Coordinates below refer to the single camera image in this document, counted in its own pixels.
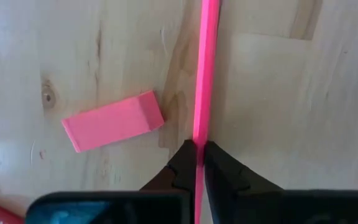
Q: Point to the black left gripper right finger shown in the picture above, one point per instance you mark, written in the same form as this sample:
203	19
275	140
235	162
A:
225	186

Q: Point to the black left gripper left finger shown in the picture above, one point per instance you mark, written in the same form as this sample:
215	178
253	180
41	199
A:
182	174

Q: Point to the pink eraser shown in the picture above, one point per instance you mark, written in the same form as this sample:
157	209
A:
113	121

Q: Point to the pink pencil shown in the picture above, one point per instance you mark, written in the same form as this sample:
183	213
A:
207	62

